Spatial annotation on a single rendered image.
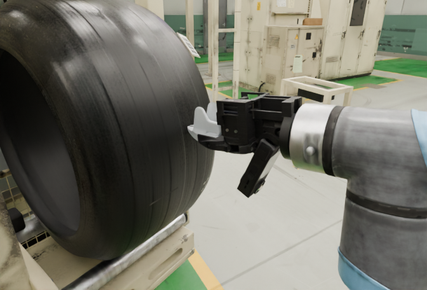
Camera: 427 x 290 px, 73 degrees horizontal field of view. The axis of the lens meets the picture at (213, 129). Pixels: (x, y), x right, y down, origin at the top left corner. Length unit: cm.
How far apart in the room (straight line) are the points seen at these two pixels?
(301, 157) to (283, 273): 161
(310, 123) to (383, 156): 9
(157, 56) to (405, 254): 45
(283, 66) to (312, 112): 461
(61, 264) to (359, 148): 82
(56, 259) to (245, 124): 72
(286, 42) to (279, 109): 455
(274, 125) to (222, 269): 158
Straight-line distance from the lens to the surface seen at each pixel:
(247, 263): 197
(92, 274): 73
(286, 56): 498
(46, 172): 97
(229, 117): 43
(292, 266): 201
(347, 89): 297
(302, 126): 37
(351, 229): 38
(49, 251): 101
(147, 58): 52
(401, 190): 35
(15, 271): 71
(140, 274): 78
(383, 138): 34
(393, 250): 37
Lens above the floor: 144
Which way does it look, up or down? 22 degrees down
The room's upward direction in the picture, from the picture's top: straight up
